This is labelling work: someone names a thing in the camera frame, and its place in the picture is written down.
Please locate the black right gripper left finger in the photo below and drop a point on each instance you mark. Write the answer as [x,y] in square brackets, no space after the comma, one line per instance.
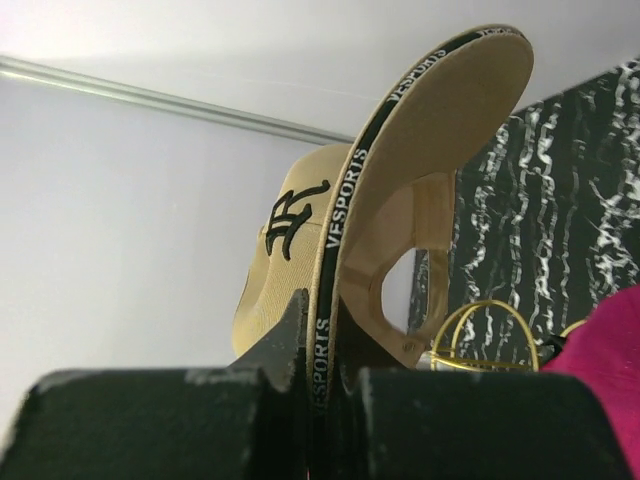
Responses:
[243,421]

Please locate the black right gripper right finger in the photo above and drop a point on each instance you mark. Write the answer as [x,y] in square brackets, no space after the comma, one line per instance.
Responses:
[397,423]

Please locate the beige baseball cap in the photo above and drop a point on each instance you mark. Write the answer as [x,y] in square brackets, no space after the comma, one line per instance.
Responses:
[346,213]

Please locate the gold wire hat stand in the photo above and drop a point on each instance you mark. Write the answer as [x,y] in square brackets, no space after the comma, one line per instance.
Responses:
[492,336]

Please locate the magenta mesh cap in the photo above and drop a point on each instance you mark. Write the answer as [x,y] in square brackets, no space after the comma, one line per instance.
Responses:
[603,353]

